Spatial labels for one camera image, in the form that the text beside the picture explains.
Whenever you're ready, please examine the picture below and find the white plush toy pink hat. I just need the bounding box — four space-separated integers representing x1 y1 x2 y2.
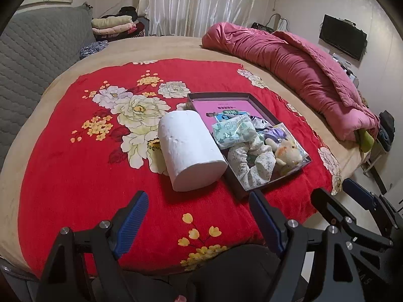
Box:
264 138 304 167

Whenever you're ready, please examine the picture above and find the black television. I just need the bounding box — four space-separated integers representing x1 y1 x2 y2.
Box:
319 14 367 61

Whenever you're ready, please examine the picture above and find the brown shallow box pink inside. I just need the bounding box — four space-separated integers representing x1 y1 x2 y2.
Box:
187 92 313 200

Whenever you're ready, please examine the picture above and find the stack of folded clothes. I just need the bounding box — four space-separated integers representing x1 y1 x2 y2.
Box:
91 15 145 38

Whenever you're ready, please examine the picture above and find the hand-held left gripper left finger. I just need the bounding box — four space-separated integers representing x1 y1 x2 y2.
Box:
35 191 149 302

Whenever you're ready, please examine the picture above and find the white curtain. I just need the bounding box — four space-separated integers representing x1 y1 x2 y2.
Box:
139 0 262 38

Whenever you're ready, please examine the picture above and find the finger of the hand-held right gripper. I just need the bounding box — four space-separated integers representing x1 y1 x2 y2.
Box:
343 179 403 240
310 188 394 254

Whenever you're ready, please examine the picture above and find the white tissue roll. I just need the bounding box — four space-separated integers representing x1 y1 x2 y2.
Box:
157 110 229 192

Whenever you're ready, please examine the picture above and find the black clothing heap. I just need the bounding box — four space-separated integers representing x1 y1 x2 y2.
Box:
118 6 139 21

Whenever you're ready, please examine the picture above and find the dark clothes pile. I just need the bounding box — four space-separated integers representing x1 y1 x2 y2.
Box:
378 110 395 152

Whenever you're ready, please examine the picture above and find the black bag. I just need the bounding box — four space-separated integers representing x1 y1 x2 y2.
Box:
250 22 274 33

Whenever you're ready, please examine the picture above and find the white wall shelf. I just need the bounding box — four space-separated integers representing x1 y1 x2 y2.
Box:
330 52 359 85

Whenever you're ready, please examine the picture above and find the purple patterned packet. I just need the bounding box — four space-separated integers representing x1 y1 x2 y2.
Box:
263 124 288 142

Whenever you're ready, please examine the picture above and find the green tissue packet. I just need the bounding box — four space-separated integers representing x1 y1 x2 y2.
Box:
212 116 259 149

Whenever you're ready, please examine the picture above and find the red floral blanket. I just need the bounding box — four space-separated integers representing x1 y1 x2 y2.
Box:
20 58 344 274

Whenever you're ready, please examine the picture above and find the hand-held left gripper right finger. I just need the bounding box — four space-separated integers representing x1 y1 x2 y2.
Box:
249 190 367 302

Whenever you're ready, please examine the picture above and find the grey quilted headboard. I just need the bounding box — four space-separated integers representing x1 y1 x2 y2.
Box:
0 5 98 152

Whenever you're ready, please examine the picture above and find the white star-print scrunchie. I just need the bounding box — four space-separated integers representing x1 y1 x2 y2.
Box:
227 138 277 191

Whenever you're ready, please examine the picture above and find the green cloth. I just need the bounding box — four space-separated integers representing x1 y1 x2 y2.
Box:
359 129 375 153

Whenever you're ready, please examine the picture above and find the dark blue patterned cloth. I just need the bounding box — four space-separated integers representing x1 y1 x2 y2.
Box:
79 41 109 60

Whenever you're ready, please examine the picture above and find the pink quilt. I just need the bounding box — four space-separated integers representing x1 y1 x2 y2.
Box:
201 22 381 142

